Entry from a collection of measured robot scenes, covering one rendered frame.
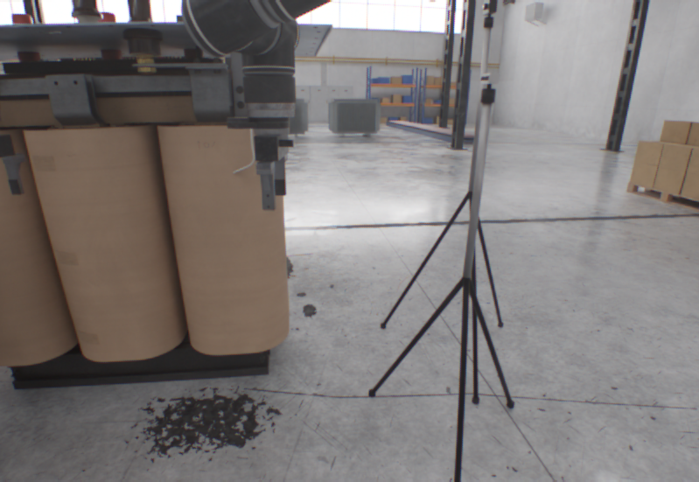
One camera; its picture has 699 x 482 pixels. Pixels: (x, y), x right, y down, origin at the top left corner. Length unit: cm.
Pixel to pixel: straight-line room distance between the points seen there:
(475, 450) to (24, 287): 173
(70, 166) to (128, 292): 47
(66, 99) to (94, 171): 23
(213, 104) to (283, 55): 57
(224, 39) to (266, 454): 128
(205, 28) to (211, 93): 67
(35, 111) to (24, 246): 47
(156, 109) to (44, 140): 35
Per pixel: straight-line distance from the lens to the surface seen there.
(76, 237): 156
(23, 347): 188
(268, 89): 81
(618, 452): 178
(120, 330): 167
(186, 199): 139
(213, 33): 70
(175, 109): 149
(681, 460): 188
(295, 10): 67
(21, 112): 170
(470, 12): 1080
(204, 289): 150
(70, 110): 151
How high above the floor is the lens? 115
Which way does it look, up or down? 20 degrees down
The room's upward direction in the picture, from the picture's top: 1 degrees clockwise
